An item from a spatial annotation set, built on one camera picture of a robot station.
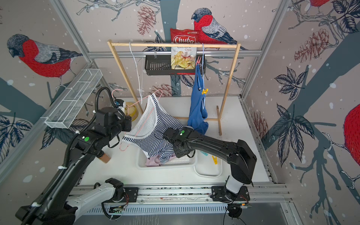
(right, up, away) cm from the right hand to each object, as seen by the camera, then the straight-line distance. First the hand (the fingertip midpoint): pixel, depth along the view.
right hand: (182, 151), depth 79 cm
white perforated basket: (+3, -9, +5) cm, 11 cm away
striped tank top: (-20, +13, +4) cm, 24 cm away
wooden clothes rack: (+28, +21, +19) cm, 39 cm away
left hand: (-26, +22, -9) cm, 36 cm away
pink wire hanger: (-30, +5, -12) cm, 33 cm away
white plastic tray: (+14, -10, +4) cm, 18 cm away
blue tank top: (+9, +20, +3) cm, 22 cm away
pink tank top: (-15, -5, -2) cm, 16 cm away
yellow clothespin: (+21, -7, +6) cm, 23 cm away
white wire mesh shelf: (-62, +21, -8) cm, 66 cm away
